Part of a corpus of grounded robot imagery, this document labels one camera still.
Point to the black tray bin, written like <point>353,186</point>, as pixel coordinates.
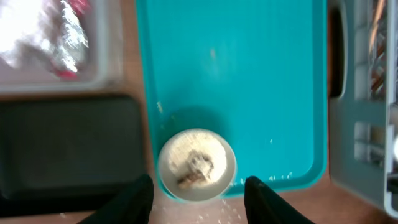
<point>70,154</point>

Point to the grey bowl with food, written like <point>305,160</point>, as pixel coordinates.
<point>196,165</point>

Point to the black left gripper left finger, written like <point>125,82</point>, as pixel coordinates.
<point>132,206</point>

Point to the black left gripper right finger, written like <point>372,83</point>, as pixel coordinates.
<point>265,206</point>

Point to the grey dishwasher rack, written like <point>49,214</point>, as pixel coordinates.
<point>363,105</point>

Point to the white napkin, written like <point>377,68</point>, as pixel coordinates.
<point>19,25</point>

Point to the wooden chopstick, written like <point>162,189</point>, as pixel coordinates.
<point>376,8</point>

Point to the teal serving tray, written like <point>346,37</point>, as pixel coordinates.
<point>253,71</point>

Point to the red silver snack wrapper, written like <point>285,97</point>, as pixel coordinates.
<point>70,47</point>

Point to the clear plastic bin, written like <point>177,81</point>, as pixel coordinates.
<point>103,25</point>

